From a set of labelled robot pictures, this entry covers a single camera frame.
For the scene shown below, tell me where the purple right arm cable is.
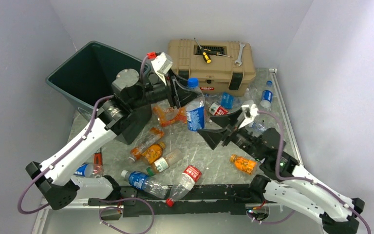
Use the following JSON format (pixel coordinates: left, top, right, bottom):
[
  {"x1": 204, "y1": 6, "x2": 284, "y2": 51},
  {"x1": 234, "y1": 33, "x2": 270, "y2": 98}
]
[{"x1": 258, "y1": 110, "x2": 372, "y2": 234}]

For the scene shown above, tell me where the purple cable loop front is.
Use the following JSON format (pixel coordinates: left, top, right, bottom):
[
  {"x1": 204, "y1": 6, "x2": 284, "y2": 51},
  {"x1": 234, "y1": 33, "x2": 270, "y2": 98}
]
[{"x1": 98, "y1": 197, "x2": 155, "y2": 234}]

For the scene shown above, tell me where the silver open-end wrench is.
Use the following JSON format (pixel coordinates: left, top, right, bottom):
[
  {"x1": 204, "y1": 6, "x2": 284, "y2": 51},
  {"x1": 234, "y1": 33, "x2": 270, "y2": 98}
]
[{"x1": 234, "y1": 42, "x2": 246, "y2": 66}]

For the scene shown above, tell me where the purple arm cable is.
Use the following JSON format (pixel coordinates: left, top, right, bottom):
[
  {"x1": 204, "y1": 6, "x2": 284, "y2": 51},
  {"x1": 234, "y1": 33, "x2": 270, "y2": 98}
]
[
  {"x1": 258, "y1": 110, "x2": 372, "y2": 234},
  {"x1": 17, "y1": 55, "x2": 150, "y2": 215}
]

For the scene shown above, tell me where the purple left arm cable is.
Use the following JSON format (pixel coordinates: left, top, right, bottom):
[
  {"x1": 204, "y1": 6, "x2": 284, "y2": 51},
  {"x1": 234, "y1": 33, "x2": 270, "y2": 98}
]
[{"x1": 17, "y1": 55, "x2": 150, "y2": 215}]

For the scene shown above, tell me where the clear bottle orange label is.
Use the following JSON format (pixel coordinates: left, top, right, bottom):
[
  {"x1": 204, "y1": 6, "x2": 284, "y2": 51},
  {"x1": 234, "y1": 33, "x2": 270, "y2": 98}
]
[{"x1": 128, "y1": 127, "x2": 164, "y2": 164}]

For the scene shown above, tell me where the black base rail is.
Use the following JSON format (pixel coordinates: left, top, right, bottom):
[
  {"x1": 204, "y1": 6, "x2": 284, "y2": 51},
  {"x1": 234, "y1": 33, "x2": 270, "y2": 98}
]
[{"x1": 87, "y1": 175, "x2": 281, "y2": 217}]

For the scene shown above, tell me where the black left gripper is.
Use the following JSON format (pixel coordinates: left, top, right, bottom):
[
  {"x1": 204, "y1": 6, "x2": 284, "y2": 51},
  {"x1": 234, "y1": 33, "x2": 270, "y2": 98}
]
[{"x1": 128, "y1": 67, "x2": 202, "y2": 111}]

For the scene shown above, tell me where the blue label bottle far right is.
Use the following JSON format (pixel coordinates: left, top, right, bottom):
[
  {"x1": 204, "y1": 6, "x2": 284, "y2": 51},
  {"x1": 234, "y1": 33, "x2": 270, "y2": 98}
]
[{"x1": 260, "y1": 80, "x2": 273, "y2": 108}]

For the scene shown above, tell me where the crushed blue label bottle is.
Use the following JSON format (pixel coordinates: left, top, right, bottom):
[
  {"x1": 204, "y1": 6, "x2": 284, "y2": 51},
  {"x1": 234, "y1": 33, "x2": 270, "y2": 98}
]
[{"x1": 205, "y1": 92, "x2": 243, "y2": 110}]

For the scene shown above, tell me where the Pepsi bottle at left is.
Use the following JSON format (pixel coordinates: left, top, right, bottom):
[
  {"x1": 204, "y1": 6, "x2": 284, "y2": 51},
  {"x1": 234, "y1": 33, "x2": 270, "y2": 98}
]
[{"x1": 74, "y1": 163, "x2": 95, "y2": 178}]

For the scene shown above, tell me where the crushed orange label bottle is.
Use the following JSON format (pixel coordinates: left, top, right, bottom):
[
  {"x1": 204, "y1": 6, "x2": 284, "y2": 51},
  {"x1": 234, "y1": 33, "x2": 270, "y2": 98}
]
[{"x1": 152, "y1": 105, "x2": 187, "y2": 127}]

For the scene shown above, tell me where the blue label water bottle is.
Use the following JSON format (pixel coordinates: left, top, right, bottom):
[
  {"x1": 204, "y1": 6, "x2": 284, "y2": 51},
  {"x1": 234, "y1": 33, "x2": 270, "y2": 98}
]
[{"x1": 121, "y1": 170, "x2": 169, "y2": 199}]

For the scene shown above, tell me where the tan plastic toolbox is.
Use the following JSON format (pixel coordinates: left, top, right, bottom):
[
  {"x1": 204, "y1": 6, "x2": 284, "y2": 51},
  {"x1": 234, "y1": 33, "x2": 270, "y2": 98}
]
[{"x1": 167, "y1": 39, "x2": 256, "y2": 96}]

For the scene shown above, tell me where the clear bottle red label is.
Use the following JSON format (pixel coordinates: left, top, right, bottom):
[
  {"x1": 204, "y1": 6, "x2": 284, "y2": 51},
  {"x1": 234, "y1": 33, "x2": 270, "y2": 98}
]
[{"x1": 166, "y1": 161, "x2": 205, "y2": 207}]

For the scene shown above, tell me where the red handle adjustable wrench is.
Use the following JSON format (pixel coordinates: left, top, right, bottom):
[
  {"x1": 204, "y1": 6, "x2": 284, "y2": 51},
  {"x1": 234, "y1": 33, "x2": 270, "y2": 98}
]
[{"x1": 93, "y1": 150, "x2": 104, "y2": 177}]

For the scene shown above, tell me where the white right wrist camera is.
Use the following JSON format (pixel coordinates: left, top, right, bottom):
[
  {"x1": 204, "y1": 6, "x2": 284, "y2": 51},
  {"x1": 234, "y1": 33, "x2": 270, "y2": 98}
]
[{"x1": 239, "y1": 100, "x2": 259, "y2": 129}]

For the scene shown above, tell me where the yellow black screwdriver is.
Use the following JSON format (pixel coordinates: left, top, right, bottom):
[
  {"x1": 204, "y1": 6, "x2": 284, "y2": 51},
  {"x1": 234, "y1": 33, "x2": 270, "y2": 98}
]
[{"x1": 194, "y1": 38, "x2": 211, "y2": 64}]

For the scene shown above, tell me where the thin dark screwdriver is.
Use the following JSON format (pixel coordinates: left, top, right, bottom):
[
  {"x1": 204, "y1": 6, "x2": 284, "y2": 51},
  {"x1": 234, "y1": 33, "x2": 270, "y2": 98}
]
[{"x1": 204, "y1": 49, "x2": 231, "y2": 58}]

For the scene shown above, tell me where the crushed Pepsi bottle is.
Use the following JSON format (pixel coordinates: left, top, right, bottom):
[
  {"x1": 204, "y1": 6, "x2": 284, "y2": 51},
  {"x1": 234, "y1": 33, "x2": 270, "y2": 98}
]
[{"x1": 186, "y1": 78, "x2": 205, "y2": 132}]

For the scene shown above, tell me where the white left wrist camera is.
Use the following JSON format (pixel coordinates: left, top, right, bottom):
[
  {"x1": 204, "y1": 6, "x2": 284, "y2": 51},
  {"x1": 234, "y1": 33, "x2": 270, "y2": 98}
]
[{"x1": 147, "y1": 52, "x2": 173, "y2": 86}]

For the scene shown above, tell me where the clear bottle blue cap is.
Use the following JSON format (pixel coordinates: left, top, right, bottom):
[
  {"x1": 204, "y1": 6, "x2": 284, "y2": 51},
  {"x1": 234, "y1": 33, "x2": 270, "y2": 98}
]
[{"x1": 247, "y1": 120, "x2": 267, "y2": 134}]

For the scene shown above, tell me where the orange juice bottle right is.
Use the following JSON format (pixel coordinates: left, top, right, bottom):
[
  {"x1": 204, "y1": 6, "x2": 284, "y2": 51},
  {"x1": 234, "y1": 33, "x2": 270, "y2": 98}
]
[{"x1": 229, "y1": 154, "x2": 258, "y2": 175}]

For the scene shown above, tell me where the dark green plastic bin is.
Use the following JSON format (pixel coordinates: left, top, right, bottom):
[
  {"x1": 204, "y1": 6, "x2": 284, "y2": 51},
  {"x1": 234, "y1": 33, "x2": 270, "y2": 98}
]
[{"x1": 46, "y1": 41, "x2": 142, "y2": 121}]

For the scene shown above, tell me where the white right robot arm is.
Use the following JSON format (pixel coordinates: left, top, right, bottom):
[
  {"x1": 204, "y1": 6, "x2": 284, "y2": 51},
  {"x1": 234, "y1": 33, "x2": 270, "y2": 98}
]
[{"x1": 198, "y1": 110, "x2": 365, "y2": 234}]

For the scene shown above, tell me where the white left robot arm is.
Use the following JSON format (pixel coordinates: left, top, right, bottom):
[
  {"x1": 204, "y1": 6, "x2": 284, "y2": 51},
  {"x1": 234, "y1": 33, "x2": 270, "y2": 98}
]
[{"x1": 26, "y1": 69, "x2": 199, "y2": 210}]

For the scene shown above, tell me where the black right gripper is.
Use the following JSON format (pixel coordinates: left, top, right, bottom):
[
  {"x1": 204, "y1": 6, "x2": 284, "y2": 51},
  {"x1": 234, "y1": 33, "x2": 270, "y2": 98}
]
[{"x1": 197, "y1": 108, "x2": 264, "y2": 161}]

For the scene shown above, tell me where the orange juice bottle gold cap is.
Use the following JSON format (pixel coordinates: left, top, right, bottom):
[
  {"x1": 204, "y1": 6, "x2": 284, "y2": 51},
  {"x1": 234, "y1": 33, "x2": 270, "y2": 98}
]
[{"x1": 141, "y1": 141, "x2": 166, "y2": 165}]

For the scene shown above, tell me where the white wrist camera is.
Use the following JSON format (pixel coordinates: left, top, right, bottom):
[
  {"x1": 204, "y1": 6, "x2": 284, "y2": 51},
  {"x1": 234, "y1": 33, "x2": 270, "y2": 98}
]
[
  {"x1": 147, "y1": 52, "x2": 173, "y2": 86},
  {"x1": 239, "y1": 100, "x2": 259, "y2": 129}
]

